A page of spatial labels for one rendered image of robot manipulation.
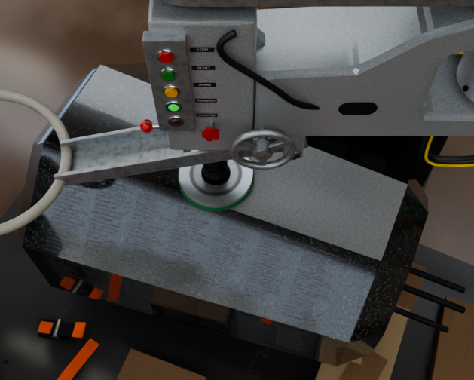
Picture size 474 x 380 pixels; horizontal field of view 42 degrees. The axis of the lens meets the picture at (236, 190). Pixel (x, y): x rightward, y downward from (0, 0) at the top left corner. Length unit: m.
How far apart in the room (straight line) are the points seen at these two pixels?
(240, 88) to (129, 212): 0.70
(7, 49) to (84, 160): 1.75
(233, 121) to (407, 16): 0.42
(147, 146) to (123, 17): 1.82
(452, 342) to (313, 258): 0.94
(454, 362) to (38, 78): 2.30
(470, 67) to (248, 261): 0.79
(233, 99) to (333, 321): 0.76
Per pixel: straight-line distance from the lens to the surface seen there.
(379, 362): 2.29
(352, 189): 1.79
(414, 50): 1.26
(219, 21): 1.15
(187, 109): 1.31
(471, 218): 2.85
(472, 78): 1.45
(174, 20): 1.15
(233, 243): 1.75
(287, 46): 1.32
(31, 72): 3.31
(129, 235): 1.86
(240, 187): 1.73
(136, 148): 1.71
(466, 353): 2.52
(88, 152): 1.78
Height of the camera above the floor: 2.36
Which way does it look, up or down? 60 degrees down
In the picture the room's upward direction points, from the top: 1 degrees counter-clockwise
